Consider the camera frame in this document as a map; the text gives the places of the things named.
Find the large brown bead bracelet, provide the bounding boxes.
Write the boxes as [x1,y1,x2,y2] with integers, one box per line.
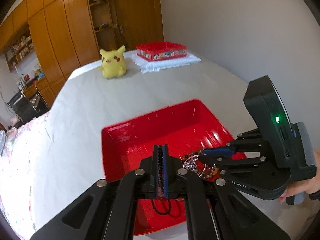
[181,148,222,180]

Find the black bead necklace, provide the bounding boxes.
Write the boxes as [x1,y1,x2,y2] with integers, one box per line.
[151,144,182,218]

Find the person's right hand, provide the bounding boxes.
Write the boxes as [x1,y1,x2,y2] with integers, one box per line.
[278,150,320,203]

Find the red tin box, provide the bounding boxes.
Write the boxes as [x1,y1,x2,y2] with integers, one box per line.
[101,99,234,236]

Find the floral bedsheet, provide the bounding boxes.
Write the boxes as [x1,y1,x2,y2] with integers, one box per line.
[0,112,51,233]

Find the white folded towel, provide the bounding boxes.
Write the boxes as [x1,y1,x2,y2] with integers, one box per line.
[124,50,201,74]

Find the black office chair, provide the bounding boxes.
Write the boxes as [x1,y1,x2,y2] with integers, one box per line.
[8,91,49,124]

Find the red tin lid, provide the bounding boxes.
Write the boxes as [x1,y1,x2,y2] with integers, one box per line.
[136,41,187,62]

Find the wooden desk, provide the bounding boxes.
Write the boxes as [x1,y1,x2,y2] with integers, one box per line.
[23,77,56,108]

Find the yellow Pikachu plush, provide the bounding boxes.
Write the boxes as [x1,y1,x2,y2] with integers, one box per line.
[98,45,127,79]

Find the wooden door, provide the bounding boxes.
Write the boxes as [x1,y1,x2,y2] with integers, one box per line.
[109,0,164,50]

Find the wooden wardrobe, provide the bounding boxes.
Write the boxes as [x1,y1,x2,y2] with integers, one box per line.
[1,0,116,96]

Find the wall bookshelf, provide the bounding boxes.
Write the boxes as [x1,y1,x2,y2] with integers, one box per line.
[5,30,34,73]

